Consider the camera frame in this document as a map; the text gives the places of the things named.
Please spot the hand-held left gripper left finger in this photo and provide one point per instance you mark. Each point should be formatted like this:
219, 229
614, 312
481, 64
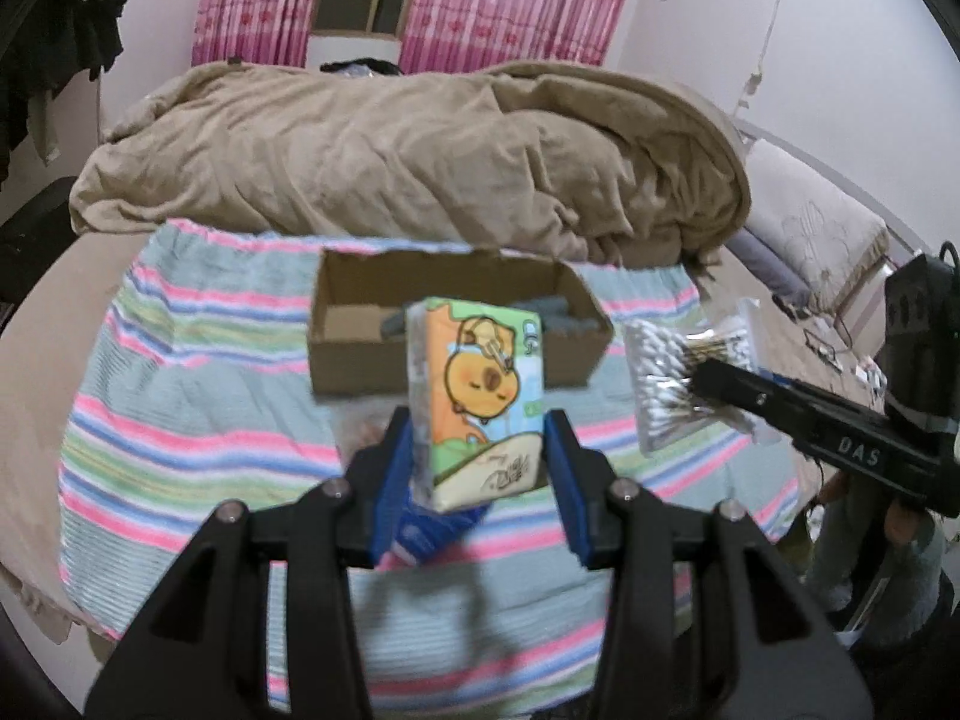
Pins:
394, 484

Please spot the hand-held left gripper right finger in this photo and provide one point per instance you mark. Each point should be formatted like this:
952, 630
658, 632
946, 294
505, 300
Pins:
568, 495

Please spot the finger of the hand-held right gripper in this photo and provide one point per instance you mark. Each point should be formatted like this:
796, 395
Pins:
742, 394

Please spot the bag of cotton swabs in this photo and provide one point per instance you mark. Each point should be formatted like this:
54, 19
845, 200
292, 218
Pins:
660, 367

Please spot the cartoon print tissue pack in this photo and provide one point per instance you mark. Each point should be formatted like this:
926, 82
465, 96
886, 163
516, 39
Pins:
480, 397

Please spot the brown cardboard box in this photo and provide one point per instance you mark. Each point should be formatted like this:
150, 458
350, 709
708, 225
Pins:
352, 360

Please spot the person's right forearm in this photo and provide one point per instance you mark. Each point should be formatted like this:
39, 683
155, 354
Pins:
877, 585

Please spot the person's right hand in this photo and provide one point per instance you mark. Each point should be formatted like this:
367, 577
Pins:
904, 523

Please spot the blue packet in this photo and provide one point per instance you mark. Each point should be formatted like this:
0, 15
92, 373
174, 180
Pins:
431, 536

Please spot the eyeglasses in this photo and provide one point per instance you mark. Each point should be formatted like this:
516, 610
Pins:
825, 345

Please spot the white pillow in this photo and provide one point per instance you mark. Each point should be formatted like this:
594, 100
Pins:
817, 229

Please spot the grey item in box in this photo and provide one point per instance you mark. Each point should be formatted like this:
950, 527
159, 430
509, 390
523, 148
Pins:
570, 319

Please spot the striped blanket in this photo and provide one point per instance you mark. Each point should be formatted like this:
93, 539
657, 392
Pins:
210, 390

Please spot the beige duvet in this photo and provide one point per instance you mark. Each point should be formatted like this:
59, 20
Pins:
420, 150

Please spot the black chair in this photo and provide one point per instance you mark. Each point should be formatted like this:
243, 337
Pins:
37, 232

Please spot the pink curtain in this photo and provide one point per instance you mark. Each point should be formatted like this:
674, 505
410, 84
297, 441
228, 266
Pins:
251, 4
517, 4

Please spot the dark hanging clothes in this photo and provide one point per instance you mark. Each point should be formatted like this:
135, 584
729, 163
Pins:
52, 37

